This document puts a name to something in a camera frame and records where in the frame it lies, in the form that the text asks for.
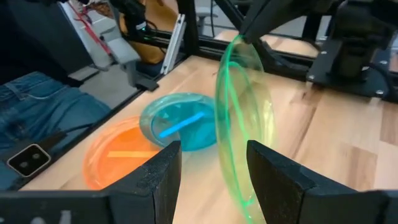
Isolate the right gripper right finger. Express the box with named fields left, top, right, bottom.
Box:
left=246, top=140, right=386, bottom=224

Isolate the orange fabric object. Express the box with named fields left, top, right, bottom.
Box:
left=119, top=0, right=180, bottom=65

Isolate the person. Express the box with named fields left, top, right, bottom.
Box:
left=0, top=0, right=112, bottom=191

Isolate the red cable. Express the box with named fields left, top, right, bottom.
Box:
left=68, top=1, right=112, bottom=55

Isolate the blue transparent plastic plate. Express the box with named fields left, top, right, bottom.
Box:
left=139, top=92, right=220, bottom=152

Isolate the grey office chair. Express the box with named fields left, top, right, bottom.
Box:
left=195, top=6, right=219, bottom=35

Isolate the orange transparent plastic plate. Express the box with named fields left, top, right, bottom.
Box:
left=82, top=115, right=162, bottom=191

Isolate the grey chair part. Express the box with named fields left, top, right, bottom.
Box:
left=58, top=1, right=160, bottom=93

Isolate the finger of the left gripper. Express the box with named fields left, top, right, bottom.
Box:
left=245, top=0, right=324, bottom=44
left=239, top=0, right=290, bottom=37

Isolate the black aluminium rig frame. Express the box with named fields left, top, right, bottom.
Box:
left=18, top=0, right=398, bottom=191

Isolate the green transparent plastic plate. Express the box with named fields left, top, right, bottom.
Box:
left=213, top=34, right=277, bottom=224

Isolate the black device with green light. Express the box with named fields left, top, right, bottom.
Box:
left=108, top=0, right=150, bottom=35

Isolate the silver aluminium bracket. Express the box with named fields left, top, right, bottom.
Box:
left=159, top=13, right=187, bottom=76

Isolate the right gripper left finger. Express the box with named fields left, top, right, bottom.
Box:
left=104, top=141, right=183, bottom=224

